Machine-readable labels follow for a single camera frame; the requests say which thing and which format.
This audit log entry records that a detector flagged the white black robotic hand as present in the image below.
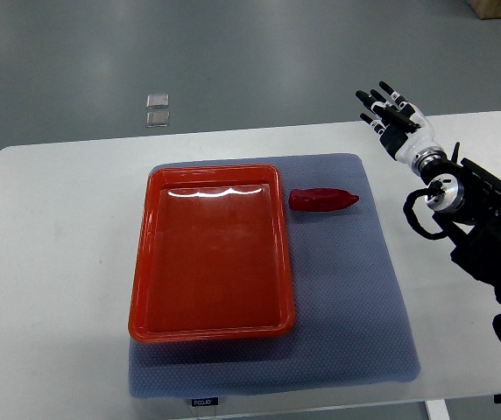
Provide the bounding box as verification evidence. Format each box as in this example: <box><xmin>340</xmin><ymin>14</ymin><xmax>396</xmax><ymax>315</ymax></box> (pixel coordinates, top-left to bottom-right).
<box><xmin>356</xmin><ymin>81</ymin><xmax>440</xmax><ymax>165</ymax></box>

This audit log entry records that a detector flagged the red pepper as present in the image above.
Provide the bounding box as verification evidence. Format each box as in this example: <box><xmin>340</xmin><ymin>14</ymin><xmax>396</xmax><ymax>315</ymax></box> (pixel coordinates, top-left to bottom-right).
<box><xmin>288</xmin><ymin>188</ymin><xmax>360</xmax><ymax>212</ymax></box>

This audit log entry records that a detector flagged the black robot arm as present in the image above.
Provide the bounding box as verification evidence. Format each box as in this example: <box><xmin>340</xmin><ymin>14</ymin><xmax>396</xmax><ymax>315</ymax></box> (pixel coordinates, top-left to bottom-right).
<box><xmin>356</xmin><ymin>81</ymin><xmax>501</xmax><ymax>304</ymax></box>

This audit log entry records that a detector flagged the red plastic tray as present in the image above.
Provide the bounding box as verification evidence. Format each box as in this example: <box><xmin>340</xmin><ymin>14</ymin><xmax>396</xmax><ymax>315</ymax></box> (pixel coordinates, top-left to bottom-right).
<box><xmin>128</xmin><ymin>164</ymin><xmax>295</xmax><ymax>345</ymax></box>

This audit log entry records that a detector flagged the cardboard box corner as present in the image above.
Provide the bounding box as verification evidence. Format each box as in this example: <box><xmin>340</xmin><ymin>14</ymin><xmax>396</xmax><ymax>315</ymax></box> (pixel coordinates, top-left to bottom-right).
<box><xmin>467</xmin><ymin>0</ymin><xmax>501</xmax><ymax>20</ymax></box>

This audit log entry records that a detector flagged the blue-grey mesh mat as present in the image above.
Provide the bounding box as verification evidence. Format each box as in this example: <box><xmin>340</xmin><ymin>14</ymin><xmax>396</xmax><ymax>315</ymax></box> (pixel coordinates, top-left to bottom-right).
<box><xmin>129</xmin><ymin>153</ymin><xmax>420</xmax><ymax>399</ymax></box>

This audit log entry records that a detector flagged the upper metal floor plate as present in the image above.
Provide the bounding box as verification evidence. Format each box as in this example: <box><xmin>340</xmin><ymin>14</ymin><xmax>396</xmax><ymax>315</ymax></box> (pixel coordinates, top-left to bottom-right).
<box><xmin>146</xmin><ymin>93</ymin><xmax>169</xmax><ymax>109</ymax></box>

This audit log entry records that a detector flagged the white table leg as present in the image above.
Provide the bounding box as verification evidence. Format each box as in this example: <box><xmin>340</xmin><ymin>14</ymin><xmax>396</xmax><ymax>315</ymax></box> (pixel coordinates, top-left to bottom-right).
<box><xmin>425</xmin><ymin>399</ymin><xmax>451</xmax><ymax>420</ymax></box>

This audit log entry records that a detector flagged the black table label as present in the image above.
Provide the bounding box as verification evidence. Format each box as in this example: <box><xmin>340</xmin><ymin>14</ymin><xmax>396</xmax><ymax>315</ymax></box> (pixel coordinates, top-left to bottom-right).
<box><xmin>191</xmin><ymin>397</ymin><xmax>219</xmax><ymax>407</ymax></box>

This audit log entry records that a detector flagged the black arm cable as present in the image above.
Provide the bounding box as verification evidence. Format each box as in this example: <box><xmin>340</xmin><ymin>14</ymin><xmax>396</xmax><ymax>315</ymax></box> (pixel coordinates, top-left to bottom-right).
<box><xmin>402</xmin><ymin>187</ymin><xmax>501</xmax><ymax>371</ymax></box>

